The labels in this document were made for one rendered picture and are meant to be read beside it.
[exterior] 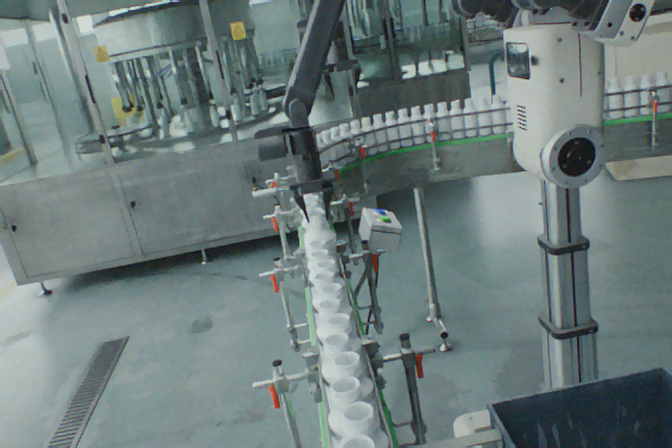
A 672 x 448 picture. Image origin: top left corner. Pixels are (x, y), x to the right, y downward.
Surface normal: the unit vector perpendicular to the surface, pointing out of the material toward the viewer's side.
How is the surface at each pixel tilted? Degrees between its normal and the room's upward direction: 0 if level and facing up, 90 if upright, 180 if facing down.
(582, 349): 90
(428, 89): 90
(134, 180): 90
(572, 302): 90
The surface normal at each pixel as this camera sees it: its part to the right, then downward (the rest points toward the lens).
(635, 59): -0.21, 0.36
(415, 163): 0.07, 0.31
